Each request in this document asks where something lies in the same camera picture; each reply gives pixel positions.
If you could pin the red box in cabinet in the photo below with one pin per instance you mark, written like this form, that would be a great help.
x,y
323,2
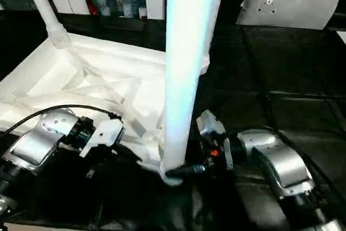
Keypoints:
x,y
91,5

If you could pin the white plastic table leg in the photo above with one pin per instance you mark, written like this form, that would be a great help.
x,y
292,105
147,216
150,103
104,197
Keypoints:
x,y
43,6
186,52

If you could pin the small white jar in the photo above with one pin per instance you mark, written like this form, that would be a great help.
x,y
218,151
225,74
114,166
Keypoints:
x,y
105,10
142,13
129,7

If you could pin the black work mat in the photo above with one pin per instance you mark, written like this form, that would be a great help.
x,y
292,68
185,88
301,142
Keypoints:
x,y
283,66

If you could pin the white plastic table top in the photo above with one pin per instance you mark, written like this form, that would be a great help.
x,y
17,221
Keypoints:
x,y
108,66

